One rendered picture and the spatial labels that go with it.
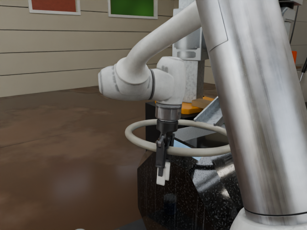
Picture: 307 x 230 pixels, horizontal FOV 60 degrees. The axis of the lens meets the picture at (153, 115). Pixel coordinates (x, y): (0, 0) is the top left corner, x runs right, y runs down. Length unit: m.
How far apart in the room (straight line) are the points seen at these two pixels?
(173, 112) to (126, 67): 0.22
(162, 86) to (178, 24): 0.23
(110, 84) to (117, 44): 7.26
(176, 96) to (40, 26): 6.49
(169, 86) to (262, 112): 0.55
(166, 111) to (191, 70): 1.46
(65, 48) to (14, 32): 1.19
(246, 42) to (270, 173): 0.15
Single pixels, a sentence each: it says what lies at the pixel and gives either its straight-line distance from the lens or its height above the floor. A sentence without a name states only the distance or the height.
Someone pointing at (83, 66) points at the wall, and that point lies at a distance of 7.60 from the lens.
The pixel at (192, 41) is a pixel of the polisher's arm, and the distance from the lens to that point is 2.23.
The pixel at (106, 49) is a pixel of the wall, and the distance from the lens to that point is 7.93.
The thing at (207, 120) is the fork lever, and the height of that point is 0.92.
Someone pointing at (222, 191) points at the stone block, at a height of 0.69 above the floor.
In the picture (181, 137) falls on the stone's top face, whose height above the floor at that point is 0.83.
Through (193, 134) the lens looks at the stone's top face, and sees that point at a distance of 1.47.
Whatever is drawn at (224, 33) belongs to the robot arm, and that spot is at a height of 1.34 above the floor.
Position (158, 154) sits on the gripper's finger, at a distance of 0.90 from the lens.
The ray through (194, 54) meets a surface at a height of 1.20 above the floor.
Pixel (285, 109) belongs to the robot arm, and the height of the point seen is 1.26.
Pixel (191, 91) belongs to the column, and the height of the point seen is 0.89.
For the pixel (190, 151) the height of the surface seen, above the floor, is 0.96.
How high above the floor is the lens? 1.34
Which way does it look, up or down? 16 degrees down
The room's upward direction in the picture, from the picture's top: straight up
